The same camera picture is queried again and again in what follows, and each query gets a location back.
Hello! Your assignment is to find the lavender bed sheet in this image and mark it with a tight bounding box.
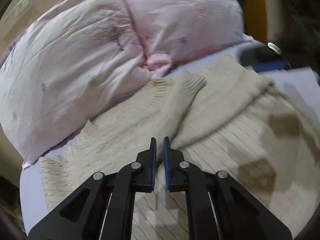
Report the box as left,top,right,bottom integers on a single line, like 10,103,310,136
20,41,319,233

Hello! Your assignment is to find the cream cable-knit sweater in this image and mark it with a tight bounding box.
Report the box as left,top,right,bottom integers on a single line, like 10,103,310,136
39,55,319,236

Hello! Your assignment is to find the wooden headboard frame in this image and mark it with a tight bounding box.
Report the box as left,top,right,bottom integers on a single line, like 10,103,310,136
242,0,268,42

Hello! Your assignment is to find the pink floral pillow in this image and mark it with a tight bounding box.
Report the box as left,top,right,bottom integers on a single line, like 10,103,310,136
1,0,245,168

